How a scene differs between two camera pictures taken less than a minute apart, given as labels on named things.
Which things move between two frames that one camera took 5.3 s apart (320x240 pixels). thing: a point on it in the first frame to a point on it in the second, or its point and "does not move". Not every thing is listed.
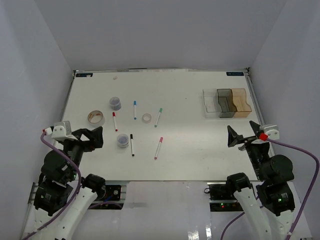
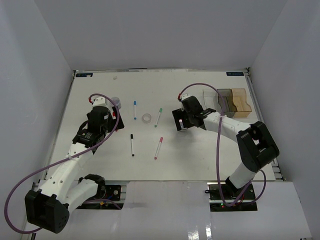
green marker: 160,110 does not move
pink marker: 160,141 does not move
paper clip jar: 115,103 does not move
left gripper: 96,139 to 120,124
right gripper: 234,138 to 178,115
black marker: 131,137 does not move
